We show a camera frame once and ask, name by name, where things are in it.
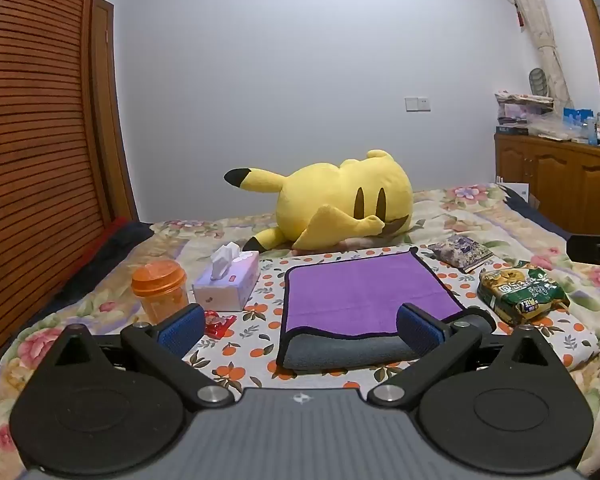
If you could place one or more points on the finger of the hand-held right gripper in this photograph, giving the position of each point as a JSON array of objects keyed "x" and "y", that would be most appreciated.
[{"x": 592, "y": 249}]

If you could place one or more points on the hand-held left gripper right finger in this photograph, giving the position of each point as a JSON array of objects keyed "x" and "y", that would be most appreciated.
[{"x": 420, "y": 331}]

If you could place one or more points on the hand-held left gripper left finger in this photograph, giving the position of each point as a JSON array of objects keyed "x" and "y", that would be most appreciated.
[{"x": 182, "y": 331}]

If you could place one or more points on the purple towel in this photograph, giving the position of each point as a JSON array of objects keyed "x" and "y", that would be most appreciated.
[{"x": 362, "y": 291}]

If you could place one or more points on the grey towel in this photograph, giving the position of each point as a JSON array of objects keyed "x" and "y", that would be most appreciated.
[{"x": 345, "y": 352}]

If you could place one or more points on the red candy wrapper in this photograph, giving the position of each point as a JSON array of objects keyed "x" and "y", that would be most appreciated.
[{"x": 217, "y": 322}]

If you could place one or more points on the orange lidded plastic cup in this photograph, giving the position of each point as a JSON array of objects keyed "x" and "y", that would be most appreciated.
[{"x": 160, "y": 290}]

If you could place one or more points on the pink tissue box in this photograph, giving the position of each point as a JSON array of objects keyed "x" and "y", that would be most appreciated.
[{"x": 230, "y": 282}]

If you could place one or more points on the orange fruit print cloth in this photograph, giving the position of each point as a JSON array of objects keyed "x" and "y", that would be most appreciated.
[{"x": 260, "y": 345}]

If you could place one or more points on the green snack packet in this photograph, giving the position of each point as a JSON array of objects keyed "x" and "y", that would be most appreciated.
[{"x": 522, "y": 292}]

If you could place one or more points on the wooden cabinet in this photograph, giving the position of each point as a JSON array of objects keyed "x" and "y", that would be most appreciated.
[{"x": 555, "y": 175}]

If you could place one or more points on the purple printed packet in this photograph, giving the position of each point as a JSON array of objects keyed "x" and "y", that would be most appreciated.
[{"x": 460, "y": 252}]

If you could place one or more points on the white cardboard box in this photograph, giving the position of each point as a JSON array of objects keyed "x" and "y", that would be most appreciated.
[{"x": 515, "y": 189}]

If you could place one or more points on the clear plastic bag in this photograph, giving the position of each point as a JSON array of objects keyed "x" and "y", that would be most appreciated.
[{"x": 550, "y": 125}]

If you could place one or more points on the blue box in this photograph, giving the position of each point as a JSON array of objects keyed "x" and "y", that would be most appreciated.
[{"x": 577, "y": 117}]

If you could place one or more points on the stack of boxes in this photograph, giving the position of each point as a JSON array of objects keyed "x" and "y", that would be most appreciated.
[{"x": 515, "y": 112}]

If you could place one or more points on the yellow plush toy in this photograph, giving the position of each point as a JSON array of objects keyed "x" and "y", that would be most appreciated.
[{"x": 340, "y": 195}]

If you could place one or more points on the grey oval fan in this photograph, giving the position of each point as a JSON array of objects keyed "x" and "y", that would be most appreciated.
[{"x": 537, "y": 81}]

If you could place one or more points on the cream lace curtain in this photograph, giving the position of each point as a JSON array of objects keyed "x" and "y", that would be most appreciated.
[{"x": 540, "y": 25}]

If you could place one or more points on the wooden louvered wardrobe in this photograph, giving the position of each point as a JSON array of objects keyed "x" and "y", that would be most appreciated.
[{"x": 30, "y": 135}]

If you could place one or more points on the white wall switch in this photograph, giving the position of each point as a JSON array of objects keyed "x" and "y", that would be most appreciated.
[{"x": 418, "y": 104}]

